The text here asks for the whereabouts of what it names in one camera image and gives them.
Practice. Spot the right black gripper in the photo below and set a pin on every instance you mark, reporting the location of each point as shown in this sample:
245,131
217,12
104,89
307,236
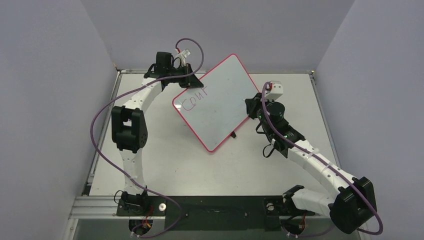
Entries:
251,107

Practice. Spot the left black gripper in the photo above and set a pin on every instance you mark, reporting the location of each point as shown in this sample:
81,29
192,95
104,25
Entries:
191,82

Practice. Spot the pink framed whiteboard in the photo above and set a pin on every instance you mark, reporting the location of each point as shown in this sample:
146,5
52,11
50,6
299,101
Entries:
217,109

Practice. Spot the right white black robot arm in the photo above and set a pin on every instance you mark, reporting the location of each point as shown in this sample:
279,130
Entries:
349,201

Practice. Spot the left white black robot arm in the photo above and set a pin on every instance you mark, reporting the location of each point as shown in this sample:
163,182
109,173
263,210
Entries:
129,129

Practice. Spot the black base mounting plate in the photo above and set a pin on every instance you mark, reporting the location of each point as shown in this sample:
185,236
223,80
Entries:
208,213

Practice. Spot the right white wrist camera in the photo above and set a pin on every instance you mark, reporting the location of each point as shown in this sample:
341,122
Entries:
273,90

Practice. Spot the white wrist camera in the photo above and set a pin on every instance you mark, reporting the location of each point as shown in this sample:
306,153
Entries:
183,54
273,90

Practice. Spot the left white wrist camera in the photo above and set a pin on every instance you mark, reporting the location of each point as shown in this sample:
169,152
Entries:
183,54

